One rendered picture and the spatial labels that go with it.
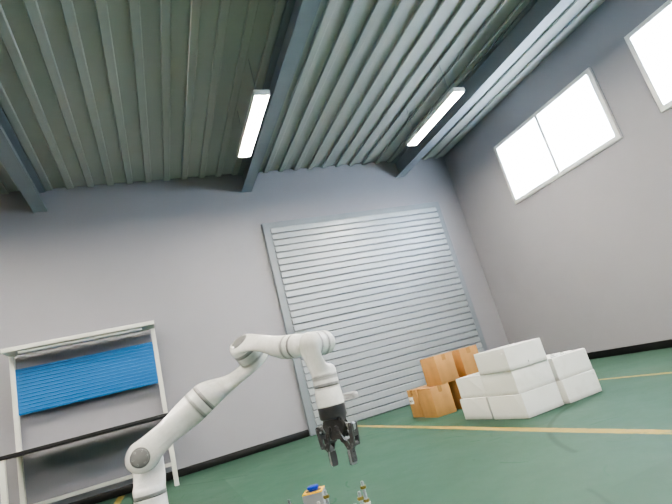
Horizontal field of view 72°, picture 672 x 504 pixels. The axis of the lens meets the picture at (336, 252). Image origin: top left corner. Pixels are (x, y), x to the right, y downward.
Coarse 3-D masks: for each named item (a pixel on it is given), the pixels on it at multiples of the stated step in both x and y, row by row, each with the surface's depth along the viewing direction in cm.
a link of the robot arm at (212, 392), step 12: (240, 360) 147; (252, 360) 148; (264, 360) 150; (240, 372) 149; (252, 372) 148; (204, 384) 144; (216, 384) 145; (228, 384) 146; (204, 396) 141; (216, 396) 143
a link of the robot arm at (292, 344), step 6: (324, 330) 133; (294, 336) 135; (300, 336) 135; (324, 336) 130; (330, 336) 131; (288, 342) 134; (294, 342) 133; (324, 342) 128; (330, 342) 130; (288, 348) 134; (294, 348) 133; (324, 348) 128; (330, 348) 130; (294, 354) 134; (300, 354) 134; (324, 354) 131
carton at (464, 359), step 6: (462, 348) 519; (468, 348) 521; (474, 348) 523; (456, 354) 522; (462, 354) 517; (468, 354) 519; (456, 360) 524; (462, 360) 514; (468, 360) 516; (474, 360) 519; (456, 366) 526; (462, 366) 515; (468, 366) 514; (474, 366) 516; (462, 372) 517; (468, 372) 512; (474, 372) 514
